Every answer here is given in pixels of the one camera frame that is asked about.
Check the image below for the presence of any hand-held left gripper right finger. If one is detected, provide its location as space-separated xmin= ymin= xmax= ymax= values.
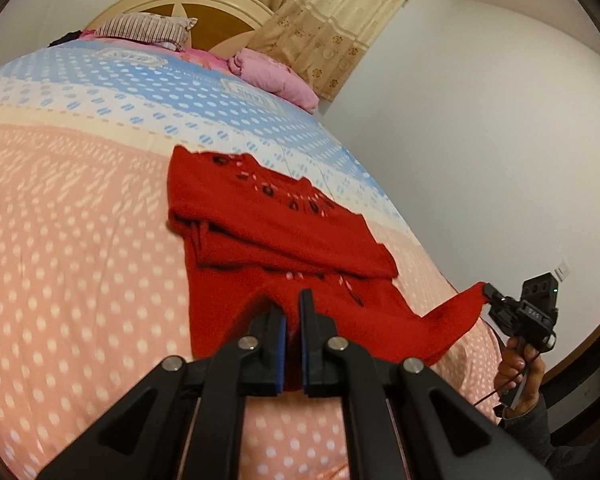
xmin=299 ymin=289 xmax=553 ymax=480

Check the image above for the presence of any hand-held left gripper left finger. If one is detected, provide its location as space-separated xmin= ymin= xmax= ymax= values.
xmin=35 ymin=305 xmax=287 ymax=480

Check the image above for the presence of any red knitted sweater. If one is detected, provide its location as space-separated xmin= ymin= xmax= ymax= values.
xmin=167 ymin=145 xmax=491 ymax=393

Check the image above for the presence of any person's right forearm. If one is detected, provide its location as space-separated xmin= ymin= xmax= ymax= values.
xmin=502 ymin=395 xmax=581 ymax=480

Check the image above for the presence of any person's right hand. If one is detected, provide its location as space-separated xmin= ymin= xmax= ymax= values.
xmin=495 ymin=336 xmax=547 ymax=418

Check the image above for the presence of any polka dot bed quilt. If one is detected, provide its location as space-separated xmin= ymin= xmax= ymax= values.
xmin=0 ymin=35 xmax=506 ymax=480

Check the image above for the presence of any pink pillow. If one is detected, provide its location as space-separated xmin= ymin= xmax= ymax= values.
xmin=228 ymin=48 xmax=320 ymax=113

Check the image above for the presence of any beige floral curtain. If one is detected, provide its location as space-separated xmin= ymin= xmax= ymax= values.
xmin=185 ymin=0 xmax=436 ymax=102

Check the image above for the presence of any striped pillow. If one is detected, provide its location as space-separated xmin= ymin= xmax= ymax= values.
xmin=94 ymin=12 xmax=198 ymax=52

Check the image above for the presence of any thin black cable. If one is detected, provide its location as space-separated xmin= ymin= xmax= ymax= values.
xmin=472 ymin=347 xmax=538 ymax=408

